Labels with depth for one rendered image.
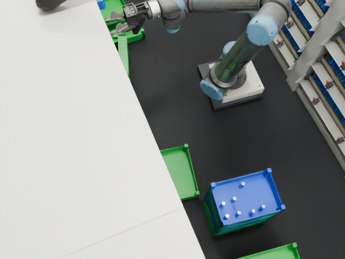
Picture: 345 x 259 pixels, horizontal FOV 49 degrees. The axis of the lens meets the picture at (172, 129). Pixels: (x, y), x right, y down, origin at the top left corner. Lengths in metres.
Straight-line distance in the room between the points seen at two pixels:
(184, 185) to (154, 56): 0.89
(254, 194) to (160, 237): 1.52
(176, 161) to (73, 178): 1.83
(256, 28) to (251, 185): 0.76
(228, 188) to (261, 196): 0.16
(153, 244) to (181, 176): 1.82
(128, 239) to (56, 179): 0.10
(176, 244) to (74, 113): 0.18
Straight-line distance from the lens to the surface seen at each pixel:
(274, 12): 1.61
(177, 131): 2.30
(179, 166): 2.22
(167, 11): 1.88
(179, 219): 0.40
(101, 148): 0.42
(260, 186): 1.92
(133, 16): 1.84
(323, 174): 2.41
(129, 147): 0.42
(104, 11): 2.73
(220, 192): 1.87
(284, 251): 2.06
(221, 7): 1.88
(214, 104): 2.33
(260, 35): 1.60
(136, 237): 0.39
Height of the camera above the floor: 2.12
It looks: 67 degrees down
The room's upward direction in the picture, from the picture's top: 5 degrees clockwise
